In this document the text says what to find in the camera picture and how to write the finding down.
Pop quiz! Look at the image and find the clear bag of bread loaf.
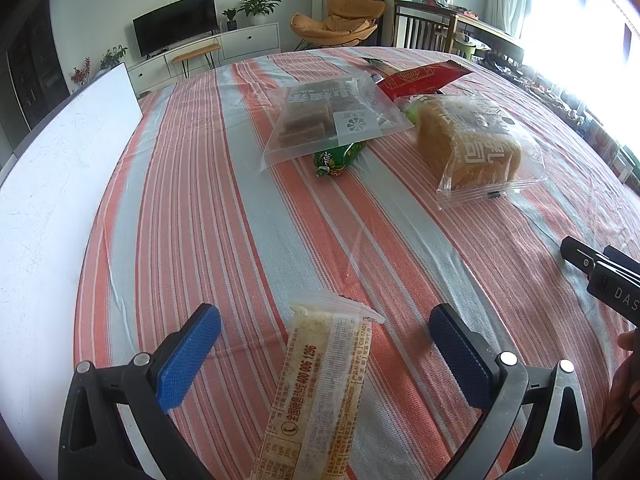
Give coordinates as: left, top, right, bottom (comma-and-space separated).
398, 93, 546, 209

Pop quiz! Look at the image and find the beige cake bar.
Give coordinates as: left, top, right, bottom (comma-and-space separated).
250, 290, 385, 479

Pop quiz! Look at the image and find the red snack packet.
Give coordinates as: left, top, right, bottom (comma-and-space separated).
378, 60, 471, 101

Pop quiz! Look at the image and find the green snack packet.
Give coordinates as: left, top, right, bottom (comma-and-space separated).
314, 141, 367, 177

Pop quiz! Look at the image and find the black clear snack stick packet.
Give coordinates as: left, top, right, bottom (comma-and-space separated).
363, 56, 400, 77

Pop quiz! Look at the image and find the clear bag of brown cakes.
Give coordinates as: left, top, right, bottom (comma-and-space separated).
262, 72, 412, 169

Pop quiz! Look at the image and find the person's right hand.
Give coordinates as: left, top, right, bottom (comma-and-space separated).
602, 330, 639, 428

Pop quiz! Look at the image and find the striped red grey tablecloth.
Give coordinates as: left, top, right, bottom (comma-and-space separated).
74, 48, 639, 479

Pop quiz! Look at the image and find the white board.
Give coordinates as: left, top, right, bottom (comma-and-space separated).
1, 65, 142, 479

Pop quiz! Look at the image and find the wooden dining chair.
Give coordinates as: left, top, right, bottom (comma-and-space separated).
392, 0, 458, 53

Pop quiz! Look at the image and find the orange lounge chair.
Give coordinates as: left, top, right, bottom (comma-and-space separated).
290, 0, 387, 49

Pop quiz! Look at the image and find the red flower vase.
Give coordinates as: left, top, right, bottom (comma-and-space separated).
70, 56, 91, 88

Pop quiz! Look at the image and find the dark glass cabinet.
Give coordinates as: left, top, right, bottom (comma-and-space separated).
8, 0, 70, 129

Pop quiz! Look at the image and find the green plant white vase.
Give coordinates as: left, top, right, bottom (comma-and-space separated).
100, 44, 128, 70

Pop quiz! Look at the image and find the small wooden stool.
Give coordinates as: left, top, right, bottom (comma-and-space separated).
171, 42, 221, 78

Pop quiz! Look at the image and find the white tv cabinet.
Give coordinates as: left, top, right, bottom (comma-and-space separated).
128, 23, 281, 96

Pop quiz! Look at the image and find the black flat television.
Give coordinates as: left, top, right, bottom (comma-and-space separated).
132, 0, 219, 56

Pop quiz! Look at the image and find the small potted plant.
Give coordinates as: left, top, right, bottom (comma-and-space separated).
222, 8, 238, 32

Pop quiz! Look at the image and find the large green potted plant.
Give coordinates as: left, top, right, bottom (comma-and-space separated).
238, 0, 282, 26

